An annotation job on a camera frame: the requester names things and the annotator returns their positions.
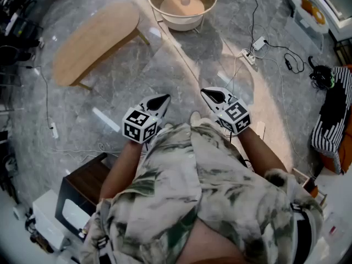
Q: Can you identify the white cabinet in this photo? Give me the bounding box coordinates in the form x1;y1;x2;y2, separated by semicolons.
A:
296;0;352;41

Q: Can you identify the thin white tangled cable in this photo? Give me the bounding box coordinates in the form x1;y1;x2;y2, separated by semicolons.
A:
51;142;126;162

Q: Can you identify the person's left forearm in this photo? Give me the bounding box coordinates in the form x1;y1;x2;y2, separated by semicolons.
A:
99;140;144;200

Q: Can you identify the black cable with inline adapter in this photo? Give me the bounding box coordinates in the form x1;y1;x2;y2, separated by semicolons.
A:
284;53;306;74

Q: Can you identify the black chest strap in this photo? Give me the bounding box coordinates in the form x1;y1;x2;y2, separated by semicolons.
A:
290;202;314;258

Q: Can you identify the dark wooden side table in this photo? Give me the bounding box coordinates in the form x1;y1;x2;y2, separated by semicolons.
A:
54;152;111;241

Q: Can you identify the white sneaker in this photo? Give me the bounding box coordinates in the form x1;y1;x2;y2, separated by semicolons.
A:
189;111;202;127

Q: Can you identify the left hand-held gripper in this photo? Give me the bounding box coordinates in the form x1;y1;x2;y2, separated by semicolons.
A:
122;93;172;145

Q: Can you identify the person's right forearm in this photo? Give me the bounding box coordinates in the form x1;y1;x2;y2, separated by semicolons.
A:
238;126;288;175

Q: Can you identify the dark cluttered equipment shelf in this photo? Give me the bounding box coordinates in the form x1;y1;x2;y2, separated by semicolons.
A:
0;0;45;65

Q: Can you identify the oval wooden table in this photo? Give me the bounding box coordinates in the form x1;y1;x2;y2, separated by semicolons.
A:
52;1;151;91

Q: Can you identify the white oval side table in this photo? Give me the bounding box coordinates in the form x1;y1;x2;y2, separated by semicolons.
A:
288;0;331;34

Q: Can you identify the white green patterned shirt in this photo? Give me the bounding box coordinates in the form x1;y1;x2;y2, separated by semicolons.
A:
79;121;325;264

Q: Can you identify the thin black wall cable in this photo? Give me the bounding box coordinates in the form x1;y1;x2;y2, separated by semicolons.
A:
248;0;260;55

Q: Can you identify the black headset bundle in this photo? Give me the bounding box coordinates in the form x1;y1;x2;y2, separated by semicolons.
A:
308;56;335;91

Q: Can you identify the black metal frame rack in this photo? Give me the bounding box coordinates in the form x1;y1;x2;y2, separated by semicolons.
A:
334;38;352;65

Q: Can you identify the white box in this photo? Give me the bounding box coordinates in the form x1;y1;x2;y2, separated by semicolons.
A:
32;190;73;251

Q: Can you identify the black white striped cloth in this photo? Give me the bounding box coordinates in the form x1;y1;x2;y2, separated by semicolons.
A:
311;67;352;159

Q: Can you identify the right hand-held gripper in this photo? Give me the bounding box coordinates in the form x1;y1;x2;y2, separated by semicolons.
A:
201;86;251;135

